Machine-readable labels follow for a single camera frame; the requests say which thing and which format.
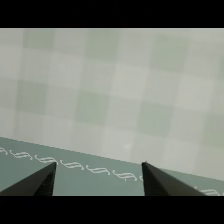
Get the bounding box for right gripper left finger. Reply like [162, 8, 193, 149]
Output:
[0, 161, 58, 197]

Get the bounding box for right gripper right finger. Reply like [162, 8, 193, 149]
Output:
[141, 161, 206, 197]

